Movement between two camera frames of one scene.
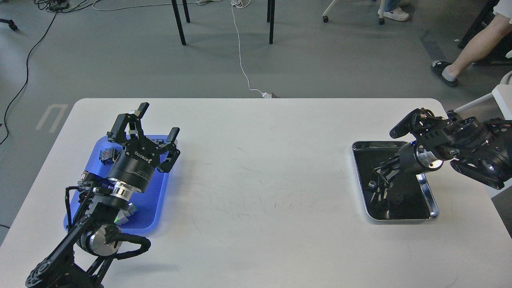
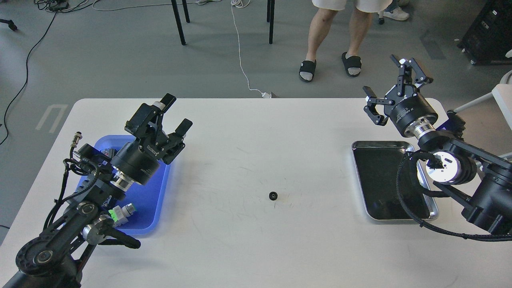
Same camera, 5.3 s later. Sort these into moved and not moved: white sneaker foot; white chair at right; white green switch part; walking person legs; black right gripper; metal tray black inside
Moved: black right gripper; walking person legs
Not moved: white chair at right; metal tray black inside; white sneaker foot; white green switch part
